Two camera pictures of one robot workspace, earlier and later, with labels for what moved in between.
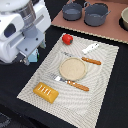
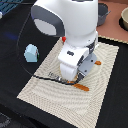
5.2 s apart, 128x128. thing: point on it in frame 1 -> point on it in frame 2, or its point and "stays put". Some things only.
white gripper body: [33, 37] -> [77, 61]
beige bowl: [123, 20] stays put
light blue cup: [34, 56] stays put
